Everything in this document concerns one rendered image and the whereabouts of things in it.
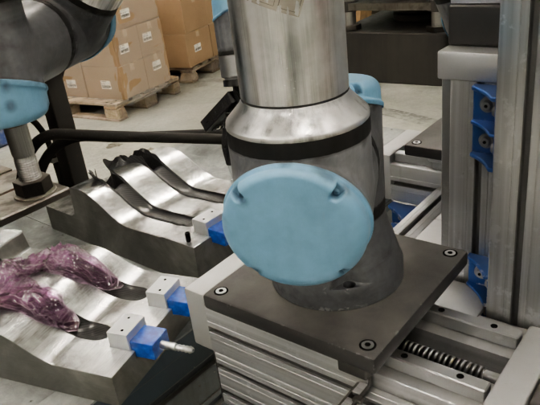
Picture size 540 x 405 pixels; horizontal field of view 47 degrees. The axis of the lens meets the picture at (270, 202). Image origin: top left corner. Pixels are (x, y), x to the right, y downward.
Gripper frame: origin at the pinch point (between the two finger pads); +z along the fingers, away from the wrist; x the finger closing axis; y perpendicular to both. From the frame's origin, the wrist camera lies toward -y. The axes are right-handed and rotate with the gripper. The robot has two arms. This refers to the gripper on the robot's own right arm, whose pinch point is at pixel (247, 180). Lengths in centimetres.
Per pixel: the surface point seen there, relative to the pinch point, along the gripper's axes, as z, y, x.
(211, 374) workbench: 35.0, -1.7, -15.7
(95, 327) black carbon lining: 14.6, -0.6, -38.4
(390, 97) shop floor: 25, -161, 325
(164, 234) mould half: 6.8, -7.8, -16.4
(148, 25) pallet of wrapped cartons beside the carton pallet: -51, -327, 245
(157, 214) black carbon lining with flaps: 5.5, -16.8, -10.4
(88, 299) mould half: 11.8, -5.6, -35.7
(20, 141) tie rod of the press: -9, -71, -9
